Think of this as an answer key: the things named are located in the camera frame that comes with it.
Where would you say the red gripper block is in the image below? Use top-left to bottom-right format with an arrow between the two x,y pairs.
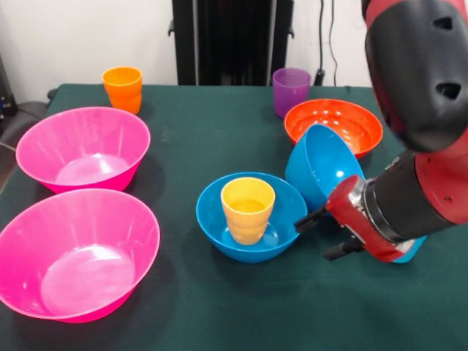
294,174 -> 416,263

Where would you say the blue plastic bowl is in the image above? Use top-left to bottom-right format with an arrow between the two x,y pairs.
284,124 -> 366,214
195,172 -> 309,264

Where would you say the yellow plastic cup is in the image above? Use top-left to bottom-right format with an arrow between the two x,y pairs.
220,176 -> 276,246

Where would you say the pink plastic bowl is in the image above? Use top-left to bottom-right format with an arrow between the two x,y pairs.
15,106 -> 151,194
0,188 -> 161,324

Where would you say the light blue plastic cup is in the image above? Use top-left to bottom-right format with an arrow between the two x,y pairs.
391,235 -> 428,265

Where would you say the dark green table cloth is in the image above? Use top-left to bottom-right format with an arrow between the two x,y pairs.
0,83 -> 468,351

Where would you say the red-orange plastic bowl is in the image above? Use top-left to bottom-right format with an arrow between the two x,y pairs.
284,98 -> 384,160

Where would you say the purple plastic cup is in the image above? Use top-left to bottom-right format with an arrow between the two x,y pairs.
272,67 -> 312,120

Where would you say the orange plastic cup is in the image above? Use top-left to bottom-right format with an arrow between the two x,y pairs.
101,66 -> 143,115

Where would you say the black cable with plug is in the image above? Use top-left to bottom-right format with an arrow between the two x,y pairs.
314,0 -> 341,88

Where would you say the black upright post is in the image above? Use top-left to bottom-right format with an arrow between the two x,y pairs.
167,0 -> 295,87

